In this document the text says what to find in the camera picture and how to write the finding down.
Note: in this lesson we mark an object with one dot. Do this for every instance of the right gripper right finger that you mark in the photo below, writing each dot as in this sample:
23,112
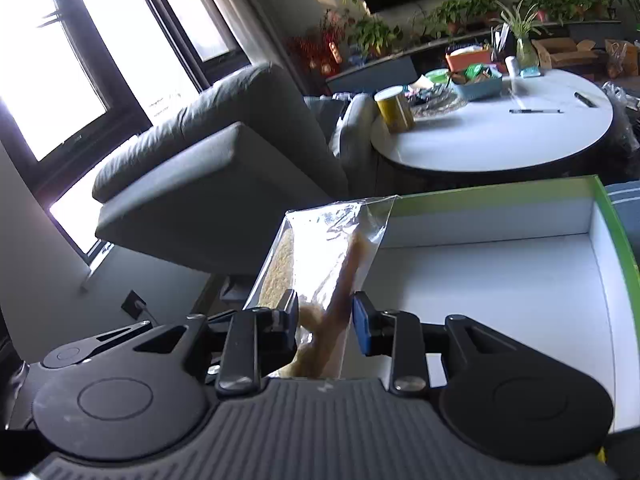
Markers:
397,334

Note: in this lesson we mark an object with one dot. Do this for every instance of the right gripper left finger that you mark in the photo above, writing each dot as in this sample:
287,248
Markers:
252,343

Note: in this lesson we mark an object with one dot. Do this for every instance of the bread slice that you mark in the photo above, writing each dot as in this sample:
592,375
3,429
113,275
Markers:
323,254

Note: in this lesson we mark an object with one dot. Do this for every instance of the grey sofa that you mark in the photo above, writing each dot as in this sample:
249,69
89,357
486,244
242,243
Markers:
208,189

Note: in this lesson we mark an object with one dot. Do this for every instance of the green cardboard box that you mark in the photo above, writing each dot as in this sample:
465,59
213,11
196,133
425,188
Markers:
545,262

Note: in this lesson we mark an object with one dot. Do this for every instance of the yellow tin can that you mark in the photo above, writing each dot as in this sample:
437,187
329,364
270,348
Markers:
395,109

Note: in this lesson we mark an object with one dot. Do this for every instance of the black pen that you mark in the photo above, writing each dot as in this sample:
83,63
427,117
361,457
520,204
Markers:
521,111

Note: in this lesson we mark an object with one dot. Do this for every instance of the blue plastic basket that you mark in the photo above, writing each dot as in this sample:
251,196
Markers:
477,82

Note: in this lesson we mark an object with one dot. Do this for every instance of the round white table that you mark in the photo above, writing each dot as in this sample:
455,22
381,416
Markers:
483,136

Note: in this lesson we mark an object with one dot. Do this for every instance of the black marker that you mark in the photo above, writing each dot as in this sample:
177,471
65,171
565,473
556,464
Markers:
584,100

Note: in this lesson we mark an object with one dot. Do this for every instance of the spider plant in vase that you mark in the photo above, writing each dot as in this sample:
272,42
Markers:
522,23

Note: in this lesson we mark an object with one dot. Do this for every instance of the open cardboard box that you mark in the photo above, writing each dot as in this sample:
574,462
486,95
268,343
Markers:
565,52

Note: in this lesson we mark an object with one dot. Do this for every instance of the wall socket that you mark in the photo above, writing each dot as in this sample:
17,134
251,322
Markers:
133,305

